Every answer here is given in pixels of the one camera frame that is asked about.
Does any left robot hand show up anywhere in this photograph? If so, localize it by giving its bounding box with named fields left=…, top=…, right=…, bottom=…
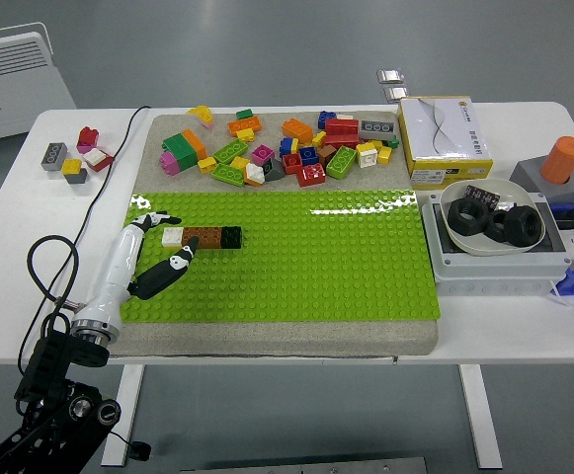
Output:
left=72, top=210, right=201, bottom=330

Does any black toy brick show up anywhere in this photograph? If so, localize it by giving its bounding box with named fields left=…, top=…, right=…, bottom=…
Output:
left=219, top=225, right=243, bottom=250

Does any lime green toy brick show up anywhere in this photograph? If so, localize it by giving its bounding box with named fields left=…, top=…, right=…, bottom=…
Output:
left=210, top=162, right=246, bottom=188
left=324, top=145, right=358, bottom=181
left=211, top=138, right=249, bottom=166

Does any large orange toy brick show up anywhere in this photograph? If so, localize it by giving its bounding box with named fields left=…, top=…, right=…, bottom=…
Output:
left=180, top=127, right=208, bottom=162

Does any green studded baseplate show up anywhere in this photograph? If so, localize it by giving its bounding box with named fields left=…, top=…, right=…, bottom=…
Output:
left=118, top=187, right=441, bottom=326

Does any magenta toy brick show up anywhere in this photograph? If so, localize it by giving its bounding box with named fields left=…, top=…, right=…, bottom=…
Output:
left=250, top=143, right=276, bottom=167

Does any large red toy brick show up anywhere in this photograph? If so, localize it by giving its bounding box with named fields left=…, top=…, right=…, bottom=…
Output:
left=323, top=118, right=361, bottom=149

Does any large dark green brick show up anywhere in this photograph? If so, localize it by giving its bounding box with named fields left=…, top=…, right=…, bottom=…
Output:
left=161, top=133, right=200, bottom=172

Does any white table leg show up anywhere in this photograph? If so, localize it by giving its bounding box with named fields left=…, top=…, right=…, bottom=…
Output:
left=456, top=362, right=504, bottom=470
left=100, top=363, right=145, bottom=468

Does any dark grey sloped brick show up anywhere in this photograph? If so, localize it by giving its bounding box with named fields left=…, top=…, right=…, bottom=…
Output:
left=261, top=157, right=287, bottom=183

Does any white panel heater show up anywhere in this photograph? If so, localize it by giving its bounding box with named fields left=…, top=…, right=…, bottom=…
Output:
left=0, top=22, right=79, bottom=146

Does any large black nut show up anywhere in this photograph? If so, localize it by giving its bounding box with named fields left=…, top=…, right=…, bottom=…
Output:
left=503, top=205, right=544, bottom=247
left=447, top=198, right=490, bottom=242
left=485, top=209, right=511, bottom=243

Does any white and yellow cardboard box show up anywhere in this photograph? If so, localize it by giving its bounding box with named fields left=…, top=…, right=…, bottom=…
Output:
left=396, top=96, right=494, bottom=191

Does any grey junction box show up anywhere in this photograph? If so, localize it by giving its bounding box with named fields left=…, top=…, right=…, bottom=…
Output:
left=419, top=190, right=573, bottom=297

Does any purple circuit board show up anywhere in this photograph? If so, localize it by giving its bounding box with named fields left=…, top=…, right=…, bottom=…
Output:
left=463, top=185, right=502, bottom=209

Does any white bowl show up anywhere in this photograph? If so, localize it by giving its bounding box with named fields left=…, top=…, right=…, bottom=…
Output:
left=439, top=178, right=547, bottom=257

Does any grey block with hole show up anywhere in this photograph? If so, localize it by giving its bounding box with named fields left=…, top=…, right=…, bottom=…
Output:
left=508, top=156, right=574, bottom=204

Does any white zip tie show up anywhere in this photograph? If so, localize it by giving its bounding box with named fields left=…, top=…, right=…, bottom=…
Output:
left=546, top=278, right=574, bottom=308

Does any orange cylinder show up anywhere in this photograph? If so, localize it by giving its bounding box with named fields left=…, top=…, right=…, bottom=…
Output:
left=539, top=135, right=574, bottom=187

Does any black cord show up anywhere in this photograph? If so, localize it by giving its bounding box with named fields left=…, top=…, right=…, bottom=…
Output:
left=71, top=105, right=152, bottom=243

